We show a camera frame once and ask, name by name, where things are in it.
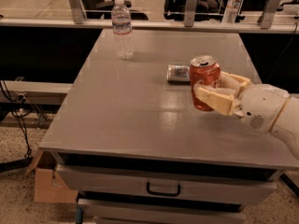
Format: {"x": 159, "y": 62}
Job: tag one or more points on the grey drawer cabinet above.
{"x": 126, "y": 115}

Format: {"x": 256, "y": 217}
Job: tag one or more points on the silver soda can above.
{"x": 178, "y": 73}

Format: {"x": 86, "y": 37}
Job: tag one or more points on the clear water bottle on table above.
{"x": 122, "y": 29}

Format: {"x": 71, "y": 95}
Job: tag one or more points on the lower grey drawer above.
{"x": 105, "y": 212}

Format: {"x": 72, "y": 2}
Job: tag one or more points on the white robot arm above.
{"x": 286, "y": 124}

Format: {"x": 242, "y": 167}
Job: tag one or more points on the red coke can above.
{"x": 205, "y": 70}

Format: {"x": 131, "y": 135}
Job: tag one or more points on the brown cardboard box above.
{"x": 49, "y": 186}

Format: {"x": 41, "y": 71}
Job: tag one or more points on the clear water bottle in background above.
{"x": 231, "y": 11}

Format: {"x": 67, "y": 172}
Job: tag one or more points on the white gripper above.
{"x": 263, "y": 106}

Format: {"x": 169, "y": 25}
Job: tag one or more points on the top drawer with black handle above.
{"x": 165, "y": 185}

